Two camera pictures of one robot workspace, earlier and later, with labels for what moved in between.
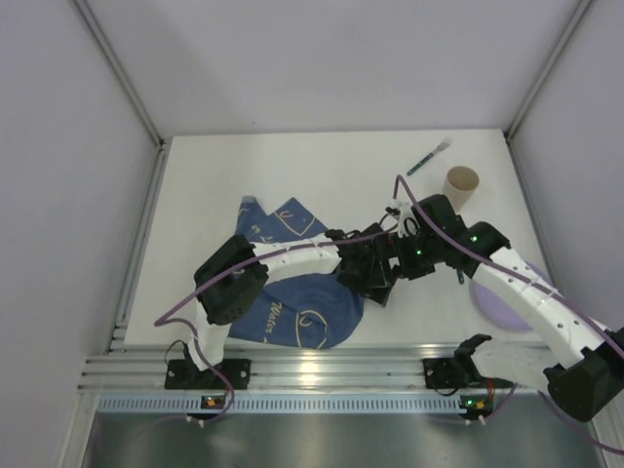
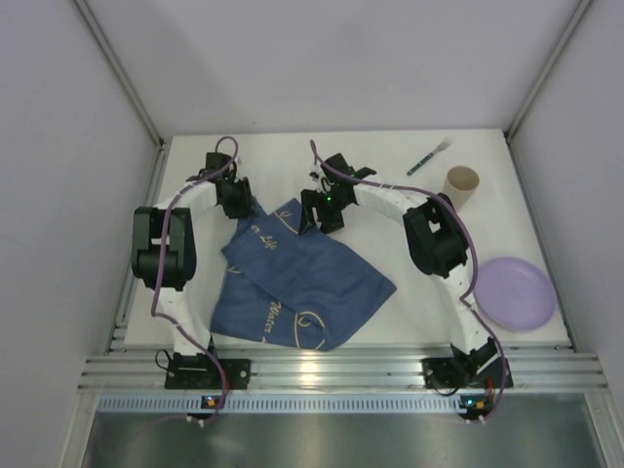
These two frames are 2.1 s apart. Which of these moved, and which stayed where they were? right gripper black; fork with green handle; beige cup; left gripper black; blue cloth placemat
Moved: left gripper black; right gripper black
Stayed: blue cloth placemat; fork with green handle; beige cup
